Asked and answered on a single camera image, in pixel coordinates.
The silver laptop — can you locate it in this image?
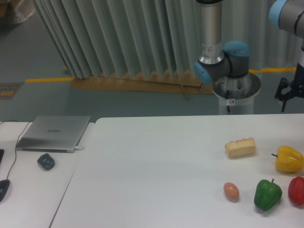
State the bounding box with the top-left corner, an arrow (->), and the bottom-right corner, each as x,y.
16,115 -> 91,152

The brown egg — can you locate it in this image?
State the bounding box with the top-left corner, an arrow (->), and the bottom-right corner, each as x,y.
223,182 -> 239,201

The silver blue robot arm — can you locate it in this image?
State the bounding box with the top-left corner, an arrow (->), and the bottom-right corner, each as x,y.
194,0 -> 304,115

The green bell pepper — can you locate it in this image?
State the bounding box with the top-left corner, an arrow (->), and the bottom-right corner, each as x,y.
254,179 -> 282,211

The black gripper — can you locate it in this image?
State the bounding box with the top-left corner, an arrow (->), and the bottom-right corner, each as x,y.
275,63 -> 304,112

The yellow bell pepper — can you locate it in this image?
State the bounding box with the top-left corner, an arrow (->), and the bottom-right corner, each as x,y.
271,145 -> 304,173

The red bell pepper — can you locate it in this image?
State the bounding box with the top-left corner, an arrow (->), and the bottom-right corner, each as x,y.
288,176 -> 304,206

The brown cardboard sheet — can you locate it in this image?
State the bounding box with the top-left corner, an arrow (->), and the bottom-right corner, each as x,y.
70,70 -> 214,99

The black mouse cable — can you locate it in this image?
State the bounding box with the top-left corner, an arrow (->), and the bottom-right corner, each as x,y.
0,120 -> 34,181

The floor warning sticker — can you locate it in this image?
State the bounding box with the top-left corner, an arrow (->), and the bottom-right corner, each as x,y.
0,82 -> 24,100

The white usb plug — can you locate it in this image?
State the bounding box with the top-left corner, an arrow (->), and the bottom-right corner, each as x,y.
75,147 -> 85,151

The toy bread slice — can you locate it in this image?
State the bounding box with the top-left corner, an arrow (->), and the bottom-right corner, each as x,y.
225,138 -> 256,158

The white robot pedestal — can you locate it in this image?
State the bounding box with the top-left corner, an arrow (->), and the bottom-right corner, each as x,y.
213,73 -> 261,115

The pale green curtain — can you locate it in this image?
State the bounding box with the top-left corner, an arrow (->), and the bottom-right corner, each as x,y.
33,0 -> 303,79

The black computer mouse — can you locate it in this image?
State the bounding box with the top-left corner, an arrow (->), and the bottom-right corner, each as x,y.
0,179 -> 10,202

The black keyboard edge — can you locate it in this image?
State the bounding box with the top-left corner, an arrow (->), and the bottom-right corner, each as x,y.
0,149 -> 4,164

